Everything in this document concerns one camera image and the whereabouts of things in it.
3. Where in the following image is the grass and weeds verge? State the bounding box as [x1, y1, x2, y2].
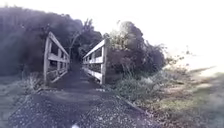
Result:
[105, 64, 224, 128]
[0, 71, 54, 128]

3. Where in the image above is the large dark bush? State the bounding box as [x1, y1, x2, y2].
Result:
[103, 20, 168, 79]

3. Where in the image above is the wooden bridge railing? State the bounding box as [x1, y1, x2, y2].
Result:
[81, 38, 108, 85]
[42, 31, 71, 86]

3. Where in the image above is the dark wood of trees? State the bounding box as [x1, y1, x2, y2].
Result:
[0, 6, 104, 77]

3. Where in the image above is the dark gravel path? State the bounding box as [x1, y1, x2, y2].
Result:
[7, 62, 161, 128]

